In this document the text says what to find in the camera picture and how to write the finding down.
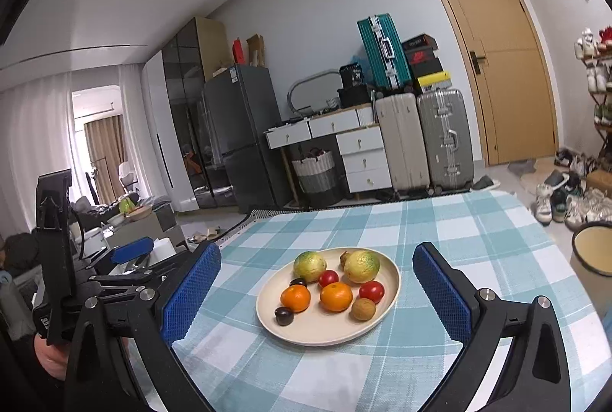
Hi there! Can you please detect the teal checkered tablecloth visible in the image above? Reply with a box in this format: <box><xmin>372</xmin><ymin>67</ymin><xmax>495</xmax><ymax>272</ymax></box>
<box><xmin>134</xmin><ymin>191</ymin><xmax>603</xmax><ymax>412</ymax></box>

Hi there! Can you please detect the oval mirror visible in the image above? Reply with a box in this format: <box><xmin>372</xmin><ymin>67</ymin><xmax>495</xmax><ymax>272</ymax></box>
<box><xmin>287</xmin><ymin>69</ymin><xmax>341</xmax><ymax>117</ymax></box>

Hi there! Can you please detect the white office chair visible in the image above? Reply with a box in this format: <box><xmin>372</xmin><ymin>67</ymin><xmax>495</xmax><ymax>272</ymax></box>
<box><xmin>119</xmin><ymin>161</ymin><xmax>142</xmax><ymax>194</ymax></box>

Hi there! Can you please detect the gold shoe rack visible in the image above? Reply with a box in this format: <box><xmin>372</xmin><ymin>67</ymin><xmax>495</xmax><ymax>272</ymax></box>
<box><xmin>576</xmin><ymin>27</ymin><xmax>612</xmax><ymax>126</ymax></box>

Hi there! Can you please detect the pile of shoes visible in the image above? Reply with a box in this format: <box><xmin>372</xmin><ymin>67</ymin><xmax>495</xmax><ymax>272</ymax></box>
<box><xmin>507</xmin><ymin>148</ymin><xmax>612</xmax><ymax>231</ymax></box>

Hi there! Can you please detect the yellow-green citrus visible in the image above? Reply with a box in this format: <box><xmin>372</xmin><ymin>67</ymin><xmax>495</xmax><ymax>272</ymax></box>
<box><xmin>293</xmin><ymin>251</ymin><xmax>328</xmax><ymax>283</ymax></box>
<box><xmin>344</xmin><ymin>250</ymin><xmax>381</xmax><ymax>285</ymax></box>

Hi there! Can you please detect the cream round plate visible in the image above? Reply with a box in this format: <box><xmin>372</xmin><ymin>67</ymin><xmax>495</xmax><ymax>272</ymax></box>
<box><xmin>256</xmin><ymin>246</ymin><xmax>401</xmax><ymax>347</ymax></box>

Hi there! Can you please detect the yellow shoe box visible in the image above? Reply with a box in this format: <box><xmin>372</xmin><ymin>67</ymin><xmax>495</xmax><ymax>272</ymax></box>
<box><xmin>417</xmin><ymin>71</ymin><xmax>452</xmax><ymax>91</ymax></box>

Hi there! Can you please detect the black bag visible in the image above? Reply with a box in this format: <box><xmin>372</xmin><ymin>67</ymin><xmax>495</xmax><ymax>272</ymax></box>
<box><xmin>339</xmin><ymin>63</ymin><xmax>366</xmax><ymax>89</ymax></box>

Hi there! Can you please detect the white sheer curtain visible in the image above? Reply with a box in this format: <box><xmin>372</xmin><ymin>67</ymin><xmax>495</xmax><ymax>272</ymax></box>
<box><xmin>0</xmin><ymin>63</ymin><xmax>149</xmax><ymax>222</ymax></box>

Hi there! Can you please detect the white wardrobe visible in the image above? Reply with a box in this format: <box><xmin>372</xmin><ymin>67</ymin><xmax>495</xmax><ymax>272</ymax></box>
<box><xmin>142</xmin><ymin>50</ymin><xmax>199</xmax><ymax>212</ymax></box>

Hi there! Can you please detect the black storage basket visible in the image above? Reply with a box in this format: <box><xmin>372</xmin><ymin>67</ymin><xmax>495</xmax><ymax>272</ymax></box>
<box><xmin>337</xmin><ymin>87</ymin><xmax>378</xmax><ymax>109</ymax></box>

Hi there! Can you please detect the black glass wardrobe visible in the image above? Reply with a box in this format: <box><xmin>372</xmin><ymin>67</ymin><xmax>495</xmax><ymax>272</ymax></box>
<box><xmin>161</xmin><ymin>17</ymin><xmax>230</xmax><ymax>209</ymax></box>

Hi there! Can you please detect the beige rimmed waste bin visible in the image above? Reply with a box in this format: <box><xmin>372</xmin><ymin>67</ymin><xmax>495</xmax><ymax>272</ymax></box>
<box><xmin>571</xmin><ymin>222</ymin><xmax>612</xmax><ymax>322</ymax></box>

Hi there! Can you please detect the white drawer cabinet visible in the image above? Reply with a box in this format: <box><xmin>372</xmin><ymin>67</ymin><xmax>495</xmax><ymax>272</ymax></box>
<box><xmin>265</xmin><ymin>104</ymin><xmax>393</xmax><ymax>207</ymax></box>

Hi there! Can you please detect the dark grey fridge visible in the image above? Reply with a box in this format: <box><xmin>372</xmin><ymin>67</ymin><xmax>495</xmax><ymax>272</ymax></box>
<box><xmin>203</xmin><ymin>64</ymin><xmax>292</xmax><ymax>213</ymax></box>

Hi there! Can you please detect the black shoe box stack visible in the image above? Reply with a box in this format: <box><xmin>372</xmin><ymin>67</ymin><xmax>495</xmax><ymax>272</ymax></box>
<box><xmin>402</xmin><ymin>34</ymin><xmax>443</xmax><ymax>78</ymax></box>

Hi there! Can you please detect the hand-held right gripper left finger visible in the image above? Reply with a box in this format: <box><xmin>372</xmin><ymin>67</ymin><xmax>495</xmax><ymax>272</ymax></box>
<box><xmin>63</xmin><ymin>241</ymin><xmax>223</xmax><ymax>412</ymax></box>

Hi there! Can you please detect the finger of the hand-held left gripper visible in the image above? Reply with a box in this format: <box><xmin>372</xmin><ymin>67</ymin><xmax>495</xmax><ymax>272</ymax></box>
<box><xmin>79</xmin><ymin>237</ymin><xmax>156</xmax><ymax>272</ymax></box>
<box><xmin>88</xmin><ymin>251</ymin><xmax>192</xmax><ymax>298</ymax></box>

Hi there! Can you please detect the flat cardboard box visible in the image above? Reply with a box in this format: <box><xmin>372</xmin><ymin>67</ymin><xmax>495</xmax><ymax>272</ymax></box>
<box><xmin>246</xmin><ymin>34</ymin><xmax>265</xmax><ymax>68</ymax></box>

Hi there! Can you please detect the wooden door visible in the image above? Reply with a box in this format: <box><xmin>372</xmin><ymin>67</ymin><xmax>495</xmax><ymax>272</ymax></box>
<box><xmin>420</xmin><ymin>0</ymin><xmax>559</xmax><ymax>167</ymax></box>

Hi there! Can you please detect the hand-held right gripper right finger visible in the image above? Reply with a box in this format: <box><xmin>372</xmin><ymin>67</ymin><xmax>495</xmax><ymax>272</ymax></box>
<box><xmin>412</xmin><ymin>241</ymin><xmax>573</xmax><ymax>412</ymax></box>

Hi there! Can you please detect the grey coffee table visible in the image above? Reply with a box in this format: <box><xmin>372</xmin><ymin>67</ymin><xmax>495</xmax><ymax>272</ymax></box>
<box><xmin>103</xmin><ymin>198</ymin><xmax>183</xmax><ymax>253</ymax></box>

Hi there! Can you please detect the silver suitcase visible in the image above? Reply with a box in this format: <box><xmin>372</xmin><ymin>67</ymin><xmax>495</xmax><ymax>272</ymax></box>
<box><xmin>417</xmin><ymin>88</ymin><xmax>475</xmax><ymax>195</ymax></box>

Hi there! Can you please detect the orange mandarin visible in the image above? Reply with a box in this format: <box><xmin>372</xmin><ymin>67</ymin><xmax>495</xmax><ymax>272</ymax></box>
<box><xmin>280</xmin><ymin>284</ymin><xmax>312</xmax><ymax>314</ymax></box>
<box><xmin>319</xmin><ymin>281</ymin><xmax>354</xmax><ymax>313</ymax></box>

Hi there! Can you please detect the person's left hand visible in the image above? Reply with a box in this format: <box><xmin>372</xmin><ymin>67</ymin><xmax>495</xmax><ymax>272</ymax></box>
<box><xmin>33</xmin><ymin>331</ymin><xmax>68</xmax><ymax>380</ymax></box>

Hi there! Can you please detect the beige suitcase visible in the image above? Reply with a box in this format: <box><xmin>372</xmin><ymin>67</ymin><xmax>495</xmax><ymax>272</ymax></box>
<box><xmin>375</xmin><ymin>93</ymin><xmax>431</xmax><ymax>199</ymax></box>

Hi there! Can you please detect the teal suitcase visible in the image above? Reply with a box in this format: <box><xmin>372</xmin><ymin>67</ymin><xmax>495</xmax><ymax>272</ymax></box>
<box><xmin>357</xmin><ymin>13</ymin><xmax>413</xmax><ymax>92</ymax></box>

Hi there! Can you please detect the woven laundry basket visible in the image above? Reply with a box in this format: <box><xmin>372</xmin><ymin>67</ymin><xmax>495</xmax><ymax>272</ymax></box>
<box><xmin>291</xmin><ymin>150</ymin><xmax>343</xmax><ymax>207</ymax></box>

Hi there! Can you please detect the large brown longan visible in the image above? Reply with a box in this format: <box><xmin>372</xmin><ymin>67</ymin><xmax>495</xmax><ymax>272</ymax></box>
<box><xmin>351</xmin><ymin>298</ymin><xmax>377</xmax><ymax>322</ymax></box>

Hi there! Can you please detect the pair of slippers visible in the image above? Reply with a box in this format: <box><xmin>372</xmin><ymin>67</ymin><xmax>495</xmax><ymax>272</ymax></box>
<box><xmin>186</xmin><ymin>225</ymin><xmax>223</xmax><ymax>245</ymax></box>

